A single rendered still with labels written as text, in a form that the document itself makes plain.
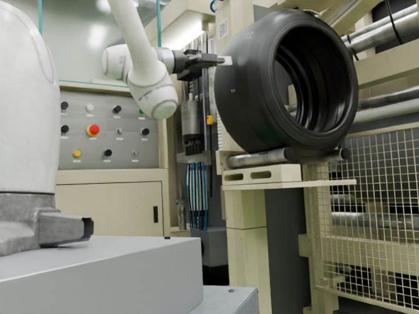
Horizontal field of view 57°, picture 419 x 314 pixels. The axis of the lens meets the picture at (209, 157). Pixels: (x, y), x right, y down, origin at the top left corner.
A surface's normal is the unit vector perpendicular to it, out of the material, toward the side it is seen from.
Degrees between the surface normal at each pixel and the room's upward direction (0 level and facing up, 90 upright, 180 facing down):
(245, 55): 76
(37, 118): 89
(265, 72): 90
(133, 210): 90
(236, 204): 90
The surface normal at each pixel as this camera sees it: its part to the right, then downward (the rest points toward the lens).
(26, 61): 0.84, -0.25
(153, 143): 0.51, -0.10
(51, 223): -0.05, -0.12
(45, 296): 0.94, -0.07
